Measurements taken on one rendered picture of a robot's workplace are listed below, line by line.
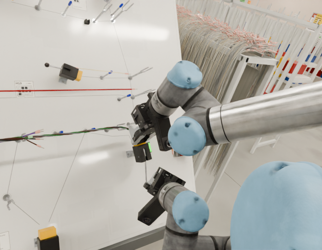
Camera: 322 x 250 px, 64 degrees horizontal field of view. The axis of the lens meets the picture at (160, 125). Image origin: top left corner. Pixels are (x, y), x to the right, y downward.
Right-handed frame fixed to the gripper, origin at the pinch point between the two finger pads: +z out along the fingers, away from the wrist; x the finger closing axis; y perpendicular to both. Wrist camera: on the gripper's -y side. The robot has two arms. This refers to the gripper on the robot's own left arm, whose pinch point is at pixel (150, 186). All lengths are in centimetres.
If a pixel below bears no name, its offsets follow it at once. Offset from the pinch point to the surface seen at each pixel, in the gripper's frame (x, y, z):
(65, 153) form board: 29.2, -3.8, -0.1
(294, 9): -314, 648, 578
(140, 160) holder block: 7.8, 5.9, -1.2
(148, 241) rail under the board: -12.8, -18.4, 9.1
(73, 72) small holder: 39.6, 18.4, -4.8
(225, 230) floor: -115, -11, 114
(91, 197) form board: 15.2, -12.1, 1.3
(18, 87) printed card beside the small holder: 50, 6, -3
